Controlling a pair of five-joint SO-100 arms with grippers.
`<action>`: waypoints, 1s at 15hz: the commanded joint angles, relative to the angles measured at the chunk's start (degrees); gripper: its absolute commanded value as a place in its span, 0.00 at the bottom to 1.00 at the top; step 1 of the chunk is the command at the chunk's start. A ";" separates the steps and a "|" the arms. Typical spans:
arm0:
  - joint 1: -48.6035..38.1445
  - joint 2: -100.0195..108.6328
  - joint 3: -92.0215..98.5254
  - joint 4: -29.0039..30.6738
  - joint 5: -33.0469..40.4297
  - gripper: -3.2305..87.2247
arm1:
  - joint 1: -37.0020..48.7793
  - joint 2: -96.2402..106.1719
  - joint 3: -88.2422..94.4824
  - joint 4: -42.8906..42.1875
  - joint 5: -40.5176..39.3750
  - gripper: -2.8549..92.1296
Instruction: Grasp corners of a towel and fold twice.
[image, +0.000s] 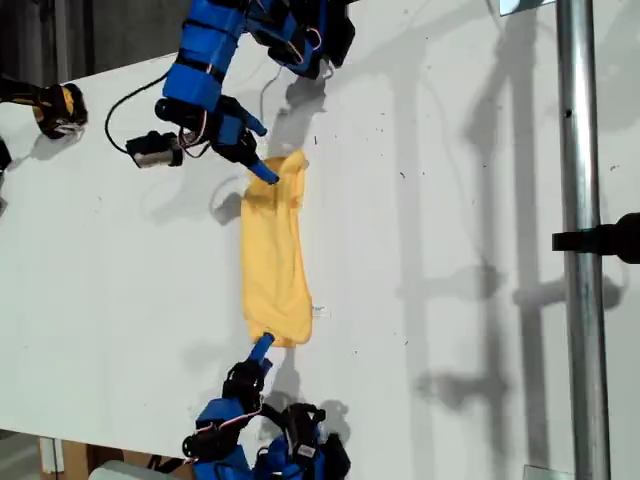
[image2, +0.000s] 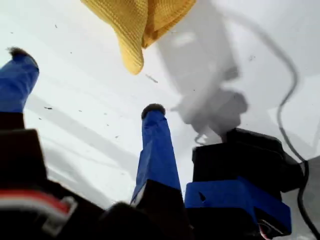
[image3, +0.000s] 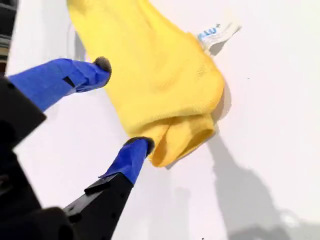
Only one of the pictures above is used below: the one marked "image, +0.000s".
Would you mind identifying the yellow microfibre towel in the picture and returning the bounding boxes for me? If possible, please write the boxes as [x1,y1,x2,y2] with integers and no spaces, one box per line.
[239,149,333,349]

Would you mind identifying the white plastic container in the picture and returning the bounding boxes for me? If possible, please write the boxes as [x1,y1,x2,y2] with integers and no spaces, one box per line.
[89,459,162,480]

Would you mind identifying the brown cardboard box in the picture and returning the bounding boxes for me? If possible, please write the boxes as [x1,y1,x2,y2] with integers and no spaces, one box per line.
[62,439,194,480]

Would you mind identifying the white table leg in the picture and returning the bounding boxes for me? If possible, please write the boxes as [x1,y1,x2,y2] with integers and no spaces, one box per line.
[39,437,65,474]

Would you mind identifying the black clamp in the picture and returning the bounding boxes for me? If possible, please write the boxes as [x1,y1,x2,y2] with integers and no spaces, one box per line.
[551,212,640,266]

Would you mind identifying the red white servo wire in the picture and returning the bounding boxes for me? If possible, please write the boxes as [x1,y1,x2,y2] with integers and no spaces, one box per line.
[178,107,212,159]
[192,403,264,439]

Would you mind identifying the thin white cable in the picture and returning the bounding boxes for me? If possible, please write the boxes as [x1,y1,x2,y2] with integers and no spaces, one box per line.
[258,63,335,127]

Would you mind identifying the short black camera stalk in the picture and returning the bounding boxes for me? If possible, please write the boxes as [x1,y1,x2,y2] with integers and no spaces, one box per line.
[174,133,212,159]

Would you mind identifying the black silver camera box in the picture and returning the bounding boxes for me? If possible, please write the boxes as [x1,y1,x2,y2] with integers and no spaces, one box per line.
[124,130,185,170]

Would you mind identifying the black camera cable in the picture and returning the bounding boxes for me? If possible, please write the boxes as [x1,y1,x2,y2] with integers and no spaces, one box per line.
[104,69,172,154]

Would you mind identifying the steel post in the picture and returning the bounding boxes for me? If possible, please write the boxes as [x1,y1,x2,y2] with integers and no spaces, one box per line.
[554,0,614,480]

